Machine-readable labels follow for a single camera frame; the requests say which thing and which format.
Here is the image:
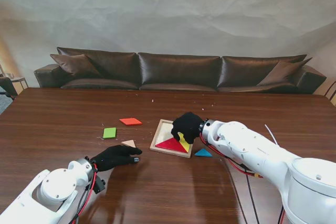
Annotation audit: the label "orange tangram parallelogram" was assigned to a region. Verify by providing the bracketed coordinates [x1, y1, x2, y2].
[119, 118, 143, 127]

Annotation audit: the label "large yellow tangram triangle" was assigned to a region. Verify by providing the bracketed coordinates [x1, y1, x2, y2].
[176, 132, 191, 153]

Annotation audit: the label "red black left arm cables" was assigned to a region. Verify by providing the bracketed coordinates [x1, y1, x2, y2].
[75, 163, 99, 224]

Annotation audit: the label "blue tangram triangle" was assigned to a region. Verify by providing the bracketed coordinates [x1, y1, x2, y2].
[194, 148, 213, 158]

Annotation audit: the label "red black arm cables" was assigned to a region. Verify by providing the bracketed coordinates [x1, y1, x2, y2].
[75, 163, 99, 224]
[198, 131, 264, 224]

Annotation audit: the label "dark brown leather sofa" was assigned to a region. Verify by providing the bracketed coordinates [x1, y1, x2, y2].
[33, 47, 327, 95]

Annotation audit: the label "white cable tie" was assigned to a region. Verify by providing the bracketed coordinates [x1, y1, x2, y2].
[264, 123, 280, 146]

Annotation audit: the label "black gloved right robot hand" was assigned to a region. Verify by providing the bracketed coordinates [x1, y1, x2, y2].
[171, 112, 205, 145]

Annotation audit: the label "square wooden tangram tray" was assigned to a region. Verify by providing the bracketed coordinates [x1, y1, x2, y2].
[149, 119, 194, 159]

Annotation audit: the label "red black right arm cables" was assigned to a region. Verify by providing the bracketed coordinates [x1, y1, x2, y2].
[198, 131, 264, 224]

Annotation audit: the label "brown leather sofa pillow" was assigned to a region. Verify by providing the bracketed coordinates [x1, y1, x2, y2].
[49, 54, 103, 79]
[256, 57, 313, 87]

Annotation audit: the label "small side table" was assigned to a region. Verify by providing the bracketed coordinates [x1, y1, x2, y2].
[4, 73, 29, 96]

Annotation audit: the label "large red tangram triangle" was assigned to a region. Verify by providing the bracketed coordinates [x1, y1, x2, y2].
[155, 137, 186, 155]

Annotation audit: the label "green tangram square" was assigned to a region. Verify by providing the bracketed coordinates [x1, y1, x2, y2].
[102, 127, 117, 140]

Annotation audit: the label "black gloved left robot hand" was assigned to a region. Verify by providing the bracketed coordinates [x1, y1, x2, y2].
[90, 145, 143, 174]

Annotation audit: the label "natural wood tangram triangle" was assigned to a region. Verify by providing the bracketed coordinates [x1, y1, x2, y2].
[121, 140, 138, 150]

